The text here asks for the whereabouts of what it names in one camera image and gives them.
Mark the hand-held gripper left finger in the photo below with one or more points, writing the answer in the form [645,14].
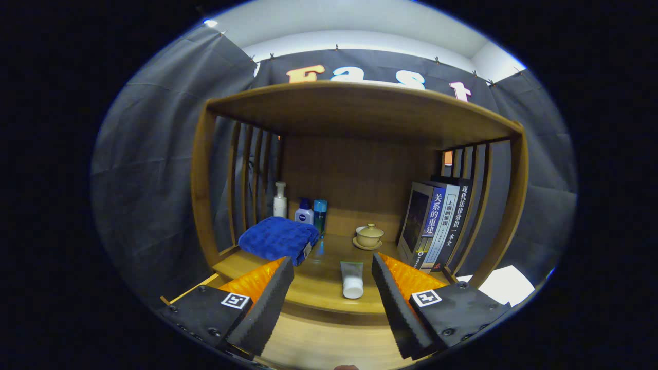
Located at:
[267,313]

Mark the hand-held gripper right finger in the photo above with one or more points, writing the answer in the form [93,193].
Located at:
[401,313]

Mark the white squeeze tube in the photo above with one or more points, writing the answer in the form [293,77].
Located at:
[352,282]

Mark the wooden countertop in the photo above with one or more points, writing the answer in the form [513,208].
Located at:
[318,282]

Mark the brown wooden cabinet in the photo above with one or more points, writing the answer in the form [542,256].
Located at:
[360,174]

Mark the blue folded towel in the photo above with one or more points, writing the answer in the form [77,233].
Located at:
[277,239]

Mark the beige lidded tea cup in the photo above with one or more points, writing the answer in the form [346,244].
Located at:
[369,236]

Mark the blue spine book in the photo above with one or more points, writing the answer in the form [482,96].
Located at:
[419,226]

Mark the grey spine book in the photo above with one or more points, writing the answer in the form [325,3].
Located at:
[445,226]

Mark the white bottle with blue cap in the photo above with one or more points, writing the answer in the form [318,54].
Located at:
[304,216]

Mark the white pump bottle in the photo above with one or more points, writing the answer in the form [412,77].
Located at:
[280,205]

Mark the white table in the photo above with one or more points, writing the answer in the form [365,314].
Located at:
[506,285]

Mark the black spine book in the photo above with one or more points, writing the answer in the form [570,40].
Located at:
[459,221]

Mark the clear blue bottle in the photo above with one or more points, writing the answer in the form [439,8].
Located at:
[320,216]

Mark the black backdrop cloth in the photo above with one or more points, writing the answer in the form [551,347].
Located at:
[149,169]

